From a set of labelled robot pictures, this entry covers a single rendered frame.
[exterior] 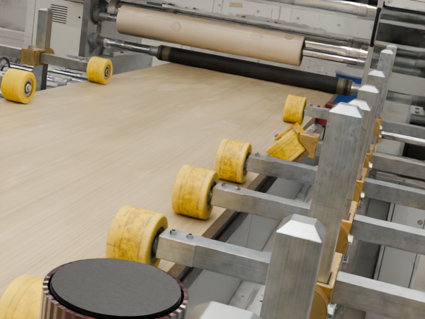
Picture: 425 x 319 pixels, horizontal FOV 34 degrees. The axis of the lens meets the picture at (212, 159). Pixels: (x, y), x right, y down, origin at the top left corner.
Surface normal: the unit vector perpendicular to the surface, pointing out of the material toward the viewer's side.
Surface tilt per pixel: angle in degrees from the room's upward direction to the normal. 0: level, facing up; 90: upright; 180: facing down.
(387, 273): 90
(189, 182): 57
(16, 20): 90
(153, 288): 0
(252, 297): 0
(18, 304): 45
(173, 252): 90
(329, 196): 90
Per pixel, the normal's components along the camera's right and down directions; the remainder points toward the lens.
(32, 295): 0.00, -0.75
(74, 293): 0.15, -0.96
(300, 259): -0.27, 0.20
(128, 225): -0.10, -0.51
